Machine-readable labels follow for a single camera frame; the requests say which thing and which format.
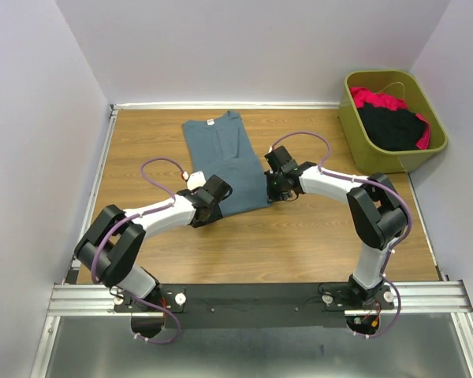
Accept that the blue-grey t shirt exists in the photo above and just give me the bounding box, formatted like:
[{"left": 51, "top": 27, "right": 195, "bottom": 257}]
[{"left": 182, "top": 111, "right": 270, "bottom": 217}]

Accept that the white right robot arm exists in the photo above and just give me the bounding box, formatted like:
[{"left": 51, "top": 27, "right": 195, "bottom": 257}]
[{"left": 265, "top": 146, "right": 412, "bottom": 307}]

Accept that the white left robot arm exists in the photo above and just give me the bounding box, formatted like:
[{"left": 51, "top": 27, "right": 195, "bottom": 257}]
[{"left": 74, "top": 175, "right": 233, "bottom": 306}]

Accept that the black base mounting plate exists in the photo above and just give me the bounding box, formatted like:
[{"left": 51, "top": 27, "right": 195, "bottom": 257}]
[{"left": 114, "top": 282, "right": 398, "bottom": 339}]

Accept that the black t shirt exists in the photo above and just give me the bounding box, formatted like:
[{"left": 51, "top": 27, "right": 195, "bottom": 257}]
[{"left": 358, "top": 103, "right": 430, "bottom": 151}]

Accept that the olive green plastic bin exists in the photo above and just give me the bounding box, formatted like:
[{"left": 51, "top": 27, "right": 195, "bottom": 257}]
[{"left": 338, "top": 69, "right": 448, "bottom": 174}]

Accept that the red t shirt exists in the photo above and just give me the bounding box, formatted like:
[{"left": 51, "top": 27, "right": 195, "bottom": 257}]
[{"left": 348, "top": 86, "right": 432, "bottom": 150}]

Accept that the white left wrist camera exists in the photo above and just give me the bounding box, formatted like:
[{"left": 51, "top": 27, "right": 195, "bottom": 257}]
[{"left": 181, "top": 171, "right": 206, "bottom": 191}]

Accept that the aluminium frame rail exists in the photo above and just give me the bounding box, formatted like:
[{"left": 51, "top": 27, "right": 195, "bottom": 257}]
[{"left": 47, "top": 281, "right": 473, "bottom": 317}]

